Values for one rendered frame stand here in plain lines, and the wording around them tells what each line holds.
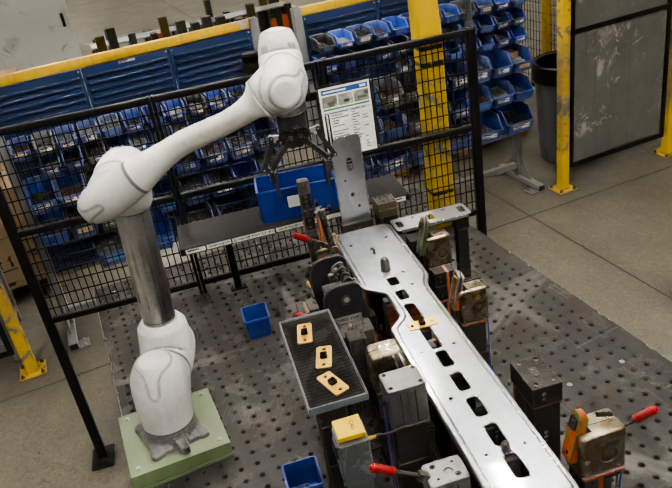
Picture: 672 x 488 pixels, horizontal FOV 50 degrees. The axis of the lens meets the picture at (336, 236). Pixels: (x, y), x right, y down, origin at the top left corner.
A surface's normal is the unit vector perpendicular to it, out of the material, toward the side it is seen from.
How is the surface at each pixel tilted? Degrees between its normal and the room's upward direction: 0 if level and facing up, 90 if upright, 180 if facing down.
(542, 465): 0
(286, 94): 86
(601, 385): 0
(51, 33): 90
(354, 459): 90
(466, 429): 0
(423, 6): 90
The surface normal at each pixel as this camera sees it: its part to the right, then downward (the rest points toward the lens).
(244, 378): -0.14, -0.87
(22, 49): 0.39, 0.38
